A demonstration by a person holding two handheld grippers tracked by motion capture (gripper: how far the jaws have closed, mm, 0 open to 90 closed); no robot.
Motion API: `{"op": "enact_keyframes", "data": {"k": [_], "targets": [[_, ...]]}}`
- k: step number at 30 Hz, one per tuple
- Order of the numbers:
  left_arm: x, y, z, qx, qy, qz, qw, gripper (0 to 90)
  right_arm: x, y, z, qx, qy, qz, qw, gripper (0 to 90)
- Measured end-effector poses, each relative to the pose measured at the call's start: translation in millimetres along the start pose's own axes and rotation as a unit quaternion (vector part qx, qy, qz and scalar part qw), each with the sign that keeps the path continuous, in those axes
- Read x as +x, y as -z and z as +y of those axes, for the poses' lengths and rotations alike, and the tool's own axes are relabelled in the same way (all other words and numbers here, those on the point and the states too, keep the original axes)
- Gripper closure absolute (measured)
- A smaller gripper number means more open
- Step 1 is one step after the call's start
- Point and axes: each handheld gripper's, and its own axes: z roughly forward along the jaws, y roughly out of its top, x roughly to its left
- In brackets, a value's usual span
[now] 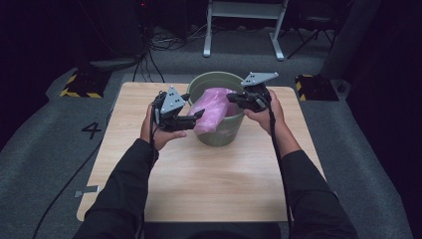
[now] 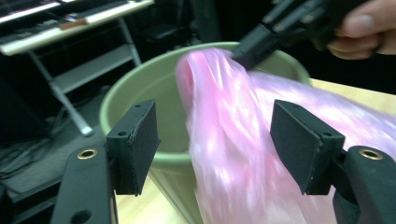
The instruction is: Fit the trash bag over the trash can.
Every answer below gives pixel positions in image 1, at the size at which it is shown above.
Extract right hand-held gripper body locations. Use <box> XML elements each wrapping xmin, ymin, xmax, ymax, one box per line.
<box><xmin>233</xmin><ymin>71</ymin><xmax>280</xmax><ymax>114</ymax></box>

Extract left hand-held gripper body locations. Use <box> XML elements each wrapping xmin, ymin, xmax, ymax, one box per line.
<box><xmin>150</xmin><ymin>85</ymin><xmax>197</xmax><ymax>132</ymax></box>

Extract pink plastic bag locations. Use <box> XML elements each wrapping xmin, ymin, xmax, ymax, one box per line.
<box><xmin>187</xmin><ymin>87</ymin><xmax>239</xmax><ymax>135</ymax></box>

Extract green plastic bucket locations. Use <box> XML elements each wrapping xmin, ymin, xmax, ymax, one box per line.
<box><xmin>186</xmin><ymin>71</ymin><xmax>247</xmax><ymax>148</ymax></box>

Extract person's right hand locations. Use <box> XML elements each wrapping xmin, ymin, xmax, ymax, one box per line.
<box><xmin>243</xmin><ymin>89</ymin><xmax>287</xmax><ymax>134</ymax></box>

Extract person's left hand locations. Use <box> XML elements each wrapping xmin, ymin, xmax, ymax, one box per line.
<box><xmin>139</xmin><ymin>102</ymin><xmax>188</xmax><ymax>152</ymax></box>

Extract yellow black striped block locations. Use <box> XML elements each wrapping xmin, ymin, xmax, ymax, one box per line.
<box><xmin>59</xmin><ymin>68</ymin><xmax>112</xmax><ymax>100</ymax></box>
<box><xmin>295</xmin><ymin>73</ymin><xmax>340</xmax><ymax>103</ymax></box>

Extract white metal stand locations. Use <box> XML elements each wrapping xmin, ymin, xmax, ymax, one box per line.
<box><xmin>202</xmin><ymin>0</ymin><xmax>290</xmax><ymax>62</ymax></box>

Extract black tripod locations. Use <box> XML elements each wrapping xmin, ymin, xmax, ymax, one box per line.
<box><xmin>286</xmin><ymin>13</ymin><xmax>336</xmax><ymax>61</ymax></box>

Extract grey curtain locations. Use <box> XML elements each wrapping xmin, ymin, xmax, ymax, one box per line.
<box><xmin>318</xmin><ymin>0</ymin><xmax>383</xmax><ymax>81</ymax></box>

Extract grey tape piece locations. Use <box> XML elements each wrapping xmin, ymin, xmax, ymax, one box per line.
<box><xmin>74</xmin><ymin>184</ymin><xmax>101</xmax><ymax>199</ymax></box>

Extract bundle of black cables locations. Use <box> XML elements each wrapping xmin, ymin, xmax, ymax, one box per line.
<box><xmin>131</xmin><ymin>19</ymin><xmax>208</xmax><ymax>84</ymax></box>

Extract black floor cable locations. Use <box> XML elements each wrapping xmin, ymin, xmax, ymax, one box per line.
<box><xmin>31</xmin><ymin>109</ymin><xmax>114</xmax><ymax>239</ymax></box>

